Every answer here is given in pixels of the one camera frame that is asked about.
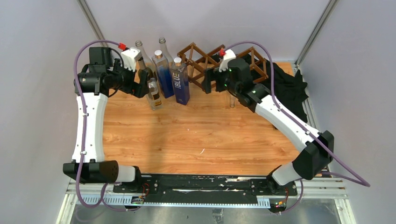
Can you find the clear square glass bottle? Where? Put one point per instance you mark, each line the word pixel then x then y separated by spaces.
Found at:
pixel 154 94

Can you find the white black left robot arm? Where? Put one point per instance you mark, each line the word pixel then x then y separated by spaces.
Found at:
pixel 92 87

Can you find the tall clear glass bottle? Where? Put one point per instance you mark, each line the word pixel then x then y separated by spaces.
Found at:
pixel 146 58

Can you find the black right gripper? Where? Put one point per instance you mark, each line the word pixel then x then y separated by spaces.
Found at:
pixel 210 74

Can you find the clear bottle with black label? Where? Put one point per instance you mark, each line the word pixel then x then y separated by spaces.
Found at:
pixel 164 49

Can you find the small clear glass bottle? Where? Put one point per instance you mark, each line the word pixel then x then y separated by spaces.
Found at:
pixel 232 100

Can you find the brown wooden wine rack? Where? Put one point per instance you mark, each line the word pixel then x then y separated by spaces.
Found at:
pixel 198 61

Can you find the clear bottle with blue label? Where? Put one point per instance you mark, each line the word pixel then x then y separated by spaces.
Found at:
pixel 180 82

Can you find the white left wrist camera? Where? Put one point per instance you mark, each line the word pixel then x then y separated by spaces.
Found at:
pixel 130 58

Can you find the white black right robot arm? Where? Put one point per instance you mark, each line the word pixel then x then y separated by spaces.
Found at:
pixel 315 148

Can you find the black cloth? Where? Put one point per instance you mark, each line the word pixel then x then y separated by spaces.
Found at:
pixel 289 90

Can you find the dark green wine bottle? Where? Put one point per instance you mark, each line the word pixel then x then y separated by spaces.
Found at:
pixel 146 71

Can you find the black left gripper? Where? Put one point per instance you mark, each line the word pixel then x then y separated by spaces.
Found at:
pixel 132 87

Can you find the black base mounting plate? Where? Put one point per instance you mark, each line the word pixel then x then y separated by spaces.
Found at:
pixel 207 189

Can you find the blue labelled clear bottle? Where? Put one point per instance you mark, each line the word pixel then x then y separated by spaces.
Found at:
pixel 163 73

